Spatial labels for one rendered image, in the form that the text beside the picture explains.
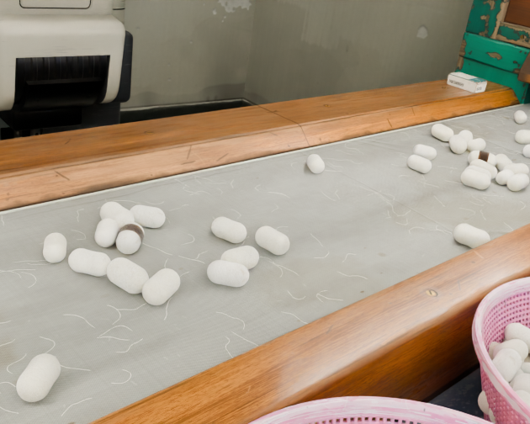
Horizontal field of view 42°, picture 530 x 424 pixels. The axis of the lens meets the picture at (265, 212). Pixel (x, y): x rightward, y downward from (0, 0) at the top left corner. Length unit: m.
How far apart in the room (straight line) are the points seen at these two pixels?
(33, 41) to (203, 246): 0.64
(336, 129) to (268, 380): 0.57
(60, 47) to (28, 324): 0.74
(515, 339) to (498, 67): 0.89
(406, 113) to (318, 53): 1.84
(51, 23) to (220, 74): 2.07
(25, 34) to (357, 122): 0.54
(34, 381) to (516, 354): 0.35
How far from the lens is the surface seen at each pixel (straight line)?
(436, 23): 2.50
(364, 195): 0.79
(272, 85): 3.15
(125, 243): 0.59
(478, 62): 1.43
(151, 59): 3.00
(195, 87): 3.15
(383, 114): 1.05
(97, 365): 0.48
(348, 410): 0.43
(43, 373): 0.45
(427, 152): 0.94
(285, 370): 0.45
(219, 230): 0.63
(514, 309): 0.62
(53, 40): 1.19
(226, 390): 0.43
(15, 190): 0.69
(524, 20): 1.40
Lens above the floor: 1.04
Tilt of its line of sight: 25 degrees down
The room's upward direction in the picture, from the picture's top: 8 degrees clockwise
